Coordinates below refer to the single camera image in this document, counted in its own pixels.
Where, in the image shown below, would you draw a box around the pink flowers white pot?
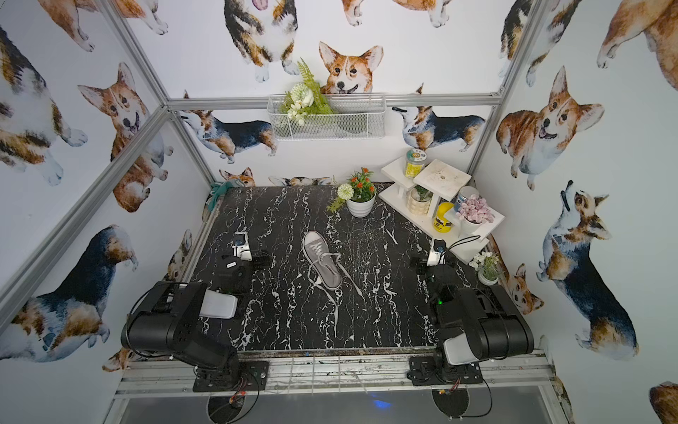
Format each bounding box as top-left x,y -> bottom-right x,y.
457,195 -> 494,235

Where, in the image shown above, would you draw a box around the yellow container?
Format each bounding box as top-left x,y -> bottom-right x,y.
433,201 -> 454,233

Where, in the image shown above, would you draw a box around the white tiered shelf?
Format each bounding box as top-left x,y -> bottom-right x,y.
378,156 -> 506,265

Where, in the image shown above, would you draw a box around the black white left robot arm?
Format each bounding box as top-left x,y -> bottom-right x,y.
121,251 -> 272,385

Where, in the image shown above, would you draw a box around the green white artificial flowers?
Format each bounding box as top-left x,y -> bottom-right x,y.
279,58 -> 335,125

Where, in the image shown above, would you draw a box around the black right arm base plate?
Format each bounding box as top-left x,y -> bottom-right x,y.
406,356 -> 484,386

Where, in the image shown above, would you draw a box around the blue grey tin can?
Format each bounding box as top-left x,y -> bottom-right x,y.
454,185 -> 480,212

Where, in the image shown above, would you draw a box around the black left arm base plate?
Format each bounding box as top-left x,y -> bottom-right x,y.
192,360 -> 270,393

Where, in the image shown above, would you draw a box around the white wire wall basket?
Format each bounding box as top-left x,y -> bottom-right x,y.
267,95 -> 387,141

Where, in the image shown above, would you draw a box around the aluminium frame rail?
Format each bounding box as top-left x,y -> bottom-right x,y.
114,348 -> 555,399

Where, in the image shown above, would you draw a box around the woven basket with plant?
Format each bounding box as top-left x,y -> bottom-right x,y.
406,185 -> 433,216

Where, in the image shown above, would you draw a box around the green lidded jar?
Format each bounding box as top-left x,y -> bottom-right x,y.
404,148 -> 427,179

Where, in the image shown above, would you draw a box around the small white potted plant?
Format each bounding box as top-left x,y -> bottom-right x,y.
470,252 -> 501,286

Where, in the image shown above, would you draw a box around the white potted red flowers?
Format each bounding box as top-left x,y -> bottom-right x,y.
326,167 -> 377,218

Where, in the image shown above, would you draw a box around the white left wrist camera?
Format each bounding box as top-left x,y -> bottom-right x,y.
232,231 -> 252,261

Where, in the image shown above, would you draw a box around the green cloth ribbon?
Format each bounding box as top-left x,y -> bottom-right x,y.
205,180 -> 240,214

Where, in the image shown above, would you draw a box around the grey canvas sneaker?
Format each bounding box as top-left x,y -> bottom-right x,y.
302,231 -> 343,291

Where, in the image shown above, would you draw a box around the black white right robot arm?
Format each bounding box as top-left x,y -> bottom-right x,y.
411,259 -> 535,367

